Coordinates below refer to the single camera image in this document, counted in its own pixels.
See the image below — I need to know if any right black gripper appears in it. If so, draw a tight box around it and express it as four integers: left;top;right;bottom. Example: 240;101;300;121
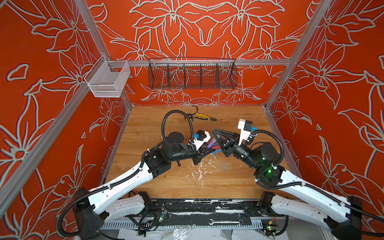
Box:
214;129;264;172

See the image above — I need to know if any purple marker pen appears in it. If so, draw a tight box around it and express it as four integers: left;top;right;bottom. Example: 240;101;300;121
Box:
207;139;216;148

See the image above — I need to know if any blue marker pen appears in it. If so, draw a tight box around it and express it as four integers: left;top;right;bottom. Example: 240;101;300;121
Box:
211;149;222;155

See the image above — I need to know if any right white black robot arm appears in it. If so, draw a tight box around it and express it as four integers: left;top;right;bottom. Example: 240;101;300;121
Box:
213;129;384;240

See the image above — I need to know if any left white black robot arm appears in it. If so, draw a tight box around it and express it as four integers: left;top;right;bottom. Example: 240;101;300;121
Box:
56;110;213;239

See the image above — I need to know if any yellow black tape measure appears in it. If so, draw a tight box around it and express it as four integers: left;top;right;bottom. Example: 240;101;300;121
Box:
185;114;194;122

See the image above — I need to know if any silver wrench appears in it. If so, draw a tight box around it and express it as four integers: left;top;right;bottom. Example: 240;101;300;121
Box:
209;219;244;226

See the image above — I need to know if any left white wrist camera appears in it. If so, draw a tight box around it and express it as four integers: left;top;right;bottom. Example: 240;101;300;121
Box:
192;130;211;151

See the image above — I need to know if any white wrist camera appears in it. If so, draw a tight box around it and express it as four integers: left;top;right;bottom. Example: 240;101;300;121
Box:
192;130;211;151
238;119;253;146

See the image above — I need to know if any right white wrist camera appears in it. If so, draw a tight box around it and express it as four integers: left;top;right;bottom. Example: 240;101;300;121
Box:
238;119;253;146

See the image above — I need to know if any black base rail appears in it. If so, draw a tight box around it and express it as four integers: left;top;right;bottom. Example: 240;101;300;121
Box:
133;199;264;226

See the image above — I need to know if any black wire wall basket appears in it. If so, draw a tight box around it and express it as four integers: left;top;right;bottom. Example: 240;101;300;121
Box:
148;57;239;90

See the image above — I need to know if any clear plastic wall bin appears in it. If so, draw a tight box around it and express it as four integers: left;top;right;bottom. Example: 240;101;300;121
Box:
85;56;131;98

